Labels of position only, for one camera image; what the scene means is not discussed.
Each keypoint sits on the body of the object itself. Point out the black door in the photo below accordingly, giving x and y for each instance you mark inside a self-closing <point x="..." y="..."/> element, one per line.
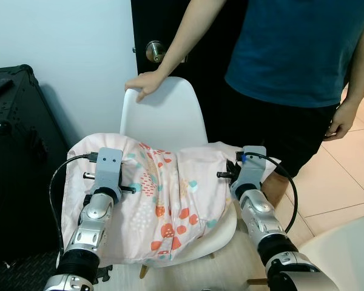
<point x="151" y="18"/>

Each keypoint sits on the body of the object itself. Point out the person's right forearm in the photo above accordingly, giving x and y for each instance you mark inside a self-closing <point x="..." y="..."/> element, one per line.
<point x="191" y="36"/>

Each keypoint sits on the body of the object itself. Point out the white rounded furniture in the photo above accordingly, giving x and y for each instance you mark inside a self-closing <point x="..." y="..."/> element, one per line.
<point x="346" y="254"/>

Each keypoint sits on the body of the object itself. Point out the white plastic chair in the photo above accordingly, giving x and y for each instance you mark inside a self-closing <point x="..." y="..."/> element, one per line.
<point x="164" y="115"/>

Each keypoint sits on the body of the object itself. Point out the person's right hand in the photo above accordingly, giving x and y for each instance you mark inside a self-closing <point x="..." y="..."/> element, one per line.
<point x="147" y="82"/>

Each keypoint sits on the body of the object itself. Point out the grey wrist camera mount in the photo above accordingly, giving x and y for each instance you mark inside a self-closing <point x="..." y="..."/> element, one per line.
<point x="252" y="170"/>
<point x="109" y="170"/>

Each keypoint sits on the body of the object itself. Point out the person in blue t-shirt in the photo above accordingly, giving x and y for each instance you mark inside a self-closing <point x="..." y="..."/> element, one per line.
<point x="291" y="48"/>

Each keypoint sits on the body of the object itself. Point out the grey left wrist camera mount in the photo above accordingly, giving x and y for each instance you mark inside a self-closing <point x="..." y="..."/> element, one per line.
<point x="109" y="170"/>

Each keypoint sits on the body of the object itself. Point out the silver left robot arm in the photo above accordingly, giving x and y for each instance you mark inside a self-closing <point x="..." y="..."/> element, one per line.
<point x="88" y="236"/>

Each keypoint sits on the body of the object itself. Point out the person's left hand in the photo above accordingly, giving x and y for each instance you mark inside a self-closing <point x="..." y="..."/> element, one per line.
<point x="344" y="118"/>

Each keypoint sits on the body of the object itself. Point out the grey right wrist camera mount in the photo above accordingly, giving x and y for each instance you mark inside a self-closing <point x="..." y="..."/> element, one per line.
<point x="252" y="170"/>

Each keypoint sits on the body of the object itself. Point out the black hard case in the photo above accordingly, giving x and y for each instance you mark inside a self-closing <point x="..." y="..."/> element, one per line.
<point x="18" y="170"/>

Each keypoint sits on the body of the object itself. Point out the pink patterned pillow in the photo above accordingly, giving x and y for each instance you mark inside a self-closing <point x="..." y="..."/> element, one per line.
<point x="170" y="200"/>

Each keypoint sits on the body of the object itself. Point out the silver door knob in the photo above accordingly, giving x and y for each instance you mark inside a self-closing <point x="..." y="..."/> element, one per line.
<point x="155" y="51"/>

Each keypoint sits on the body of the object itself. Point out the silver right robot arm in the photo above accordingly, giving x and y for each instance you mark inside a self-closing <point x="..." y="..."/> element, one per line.
<point x="267" y="230"/>

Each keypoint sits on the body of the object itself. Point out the black foam floor mat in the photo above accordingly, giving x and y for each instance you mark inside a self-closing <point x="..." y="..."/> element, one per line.
<point x="24" y="273"/>

